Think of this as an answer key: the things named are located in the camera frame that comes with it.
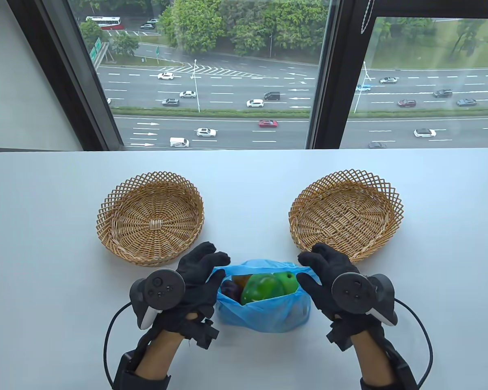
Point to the black right hand controller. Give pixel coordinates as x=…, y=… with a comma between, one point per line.
x=351, y=292

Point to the person's left hand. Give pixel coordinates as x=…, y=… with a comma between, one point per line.
x=199, y=268

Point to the yellow brown potato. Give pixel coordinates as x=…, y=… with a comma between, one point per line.
x=240, y=280

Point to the black left hand controller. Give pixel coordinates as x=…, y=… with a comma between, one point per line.
x=162, y=290

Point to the dark purple vegetable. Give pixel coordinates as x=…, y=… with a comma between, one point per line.
x=229, y=290

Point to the person's right hand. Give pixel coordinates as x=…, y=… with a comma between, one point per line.
x=329, y=264

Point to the green bell pepper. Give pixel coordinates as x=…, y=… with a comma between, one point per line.
x=262, y=288

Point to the round wicker basket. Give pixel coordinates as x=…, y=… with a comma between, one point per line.
x=341, y=215
x=146, y=211

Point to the person's right forearm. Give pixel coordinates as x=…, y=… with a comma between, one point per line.
x=372, y=353

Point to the green apple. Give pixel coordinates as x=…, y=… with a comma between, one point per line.
x=288, y=282

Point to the person's left forearm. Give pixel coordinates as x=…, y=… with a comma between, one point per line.
x=162, y=353

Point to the black hand controller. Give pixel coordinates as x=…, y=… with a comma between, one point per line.
x=351, y=292
x=162, y=290

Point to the blue plastic bag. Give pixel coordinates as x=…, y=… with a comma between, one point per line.
x=260, y=317

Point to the black window frame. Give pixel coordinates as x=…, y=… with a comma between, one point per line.
x=336, y=101

